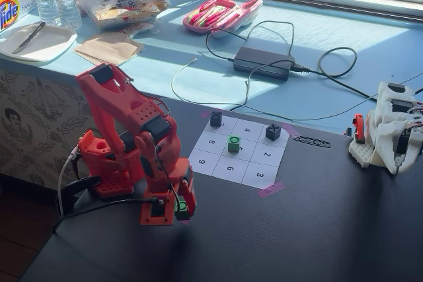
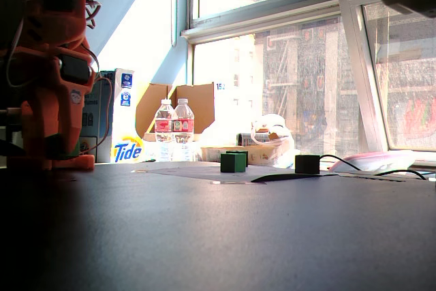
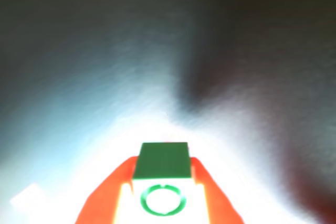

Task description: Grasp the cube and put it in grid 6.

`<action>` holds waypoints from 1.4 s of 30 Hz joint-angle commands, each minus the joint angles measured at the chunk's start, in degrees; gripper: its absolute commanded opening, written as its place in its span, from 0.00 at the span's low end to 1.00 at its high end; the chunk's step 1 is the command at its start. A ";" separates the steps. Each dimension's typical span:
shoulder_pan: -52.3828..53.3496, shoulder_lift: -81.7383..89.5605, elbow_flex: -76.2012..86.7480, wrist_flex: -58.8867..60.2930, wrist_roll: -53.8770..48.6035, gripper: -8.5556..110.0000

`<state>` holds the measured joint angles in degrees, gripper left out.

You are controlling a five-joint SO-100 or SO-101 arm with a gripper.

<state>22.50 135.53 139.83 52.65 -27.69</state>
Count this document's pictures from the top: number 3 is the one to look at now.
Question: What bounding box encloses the green cube with O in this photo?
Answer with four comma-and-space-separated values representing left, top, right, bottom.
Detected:
130, 142, 208, 224

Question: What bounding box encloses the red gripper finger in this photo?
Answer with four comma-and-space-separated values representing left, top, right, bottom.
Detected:
75, 155, 140, 224
190, 157, 245, 224

